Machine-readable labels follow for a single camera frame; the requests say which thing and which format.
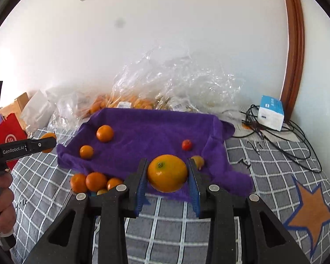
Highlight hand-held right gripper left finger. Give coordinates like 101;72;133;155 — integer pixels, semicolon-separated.
23;158;149;264

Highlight purple towel-lined tray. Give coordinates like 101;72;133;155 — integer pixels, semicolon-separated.
56;108;253;202

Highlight small orange mandarin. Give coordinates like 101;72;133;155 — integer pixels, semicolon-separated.
96;125;114;143
41;132;57;154
85;172;108;192
70;173;88;193
79;145;94;159
107;178;124;191

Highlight grey checked tablecloth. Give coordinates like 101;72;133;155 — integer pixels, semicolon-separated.
9;128;330;264

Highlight tangled black cables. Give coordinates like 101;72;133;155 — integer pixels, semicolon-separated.
232;104;322;174

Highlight small clear plastic bag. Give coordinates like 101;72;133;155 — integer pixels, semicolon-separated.
48;92;99;132

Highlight large clear plastic bag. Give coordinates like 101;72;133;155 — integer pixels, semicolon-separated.
113;44;245;116

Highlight red paper bag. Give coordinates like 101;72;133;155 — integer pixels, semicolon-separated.
0;113;28;154

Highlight white plastic bag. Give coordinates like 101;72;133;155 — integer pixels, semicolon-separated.
19;89;55;128

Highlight person's left hand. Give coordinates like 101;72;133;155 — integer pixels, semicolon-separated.
0;172;17;237

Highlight yellowish orange mandarin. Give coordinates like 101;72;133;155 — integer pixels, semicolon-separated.
147;154;189;193

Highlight brown wooden door frame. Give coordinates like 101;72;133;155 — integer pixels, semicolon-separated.
279;0;305;121

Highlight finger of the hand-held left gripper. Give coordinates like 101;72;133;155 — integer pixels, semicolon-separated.
25;137;57;155

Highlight pile of bagged oranges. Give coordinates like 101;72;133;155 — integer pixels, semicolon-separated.
82;93;157;116

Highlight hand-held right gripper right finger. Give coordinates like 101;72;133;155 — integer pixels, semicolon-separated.
187;158;310;264

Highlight white and blue box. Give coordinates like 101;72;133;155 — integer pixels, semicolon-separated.
257;95;285;132

